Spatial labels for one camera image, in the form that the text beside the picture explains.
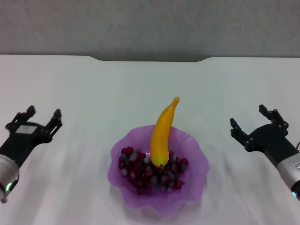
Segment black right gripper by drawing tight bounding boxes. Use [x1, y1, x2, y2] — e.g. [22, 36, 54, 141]
[230, 104, 300, 168]

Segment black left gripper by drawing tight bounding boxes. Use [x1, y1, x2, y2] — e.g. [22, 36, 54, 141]
[0, 105, 63, 168]

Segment yellow banana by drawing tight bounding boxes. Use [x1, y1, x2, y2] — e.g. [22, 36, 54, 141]
[150, 96, 181, 169]

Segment purple wavy plastic bowl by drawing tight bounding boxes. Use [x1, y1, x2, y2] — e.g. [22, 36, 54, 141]
[107, 124, 210, 216]

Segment dark red grape bunch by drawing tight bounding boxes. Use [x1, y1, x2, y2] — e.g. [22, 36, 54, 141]
[118, 146, 189, 196]

